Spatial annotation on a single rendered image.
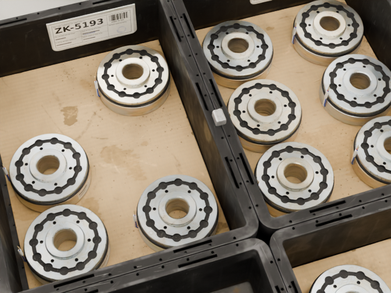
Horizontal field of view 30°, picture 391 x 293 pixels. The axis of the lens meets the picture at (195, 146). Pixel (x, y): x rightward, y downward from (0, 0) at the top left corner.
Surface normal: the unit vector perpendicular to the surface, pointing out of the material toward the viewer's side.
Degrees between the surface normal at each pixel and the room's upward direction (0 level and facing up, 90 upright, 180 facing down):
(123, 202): 0
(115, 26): 90
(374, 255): 0
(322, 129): 0
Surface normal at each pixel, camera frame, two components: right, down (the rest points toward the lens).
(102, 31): 0.30, 0.82
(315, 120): 0.01, -0.51
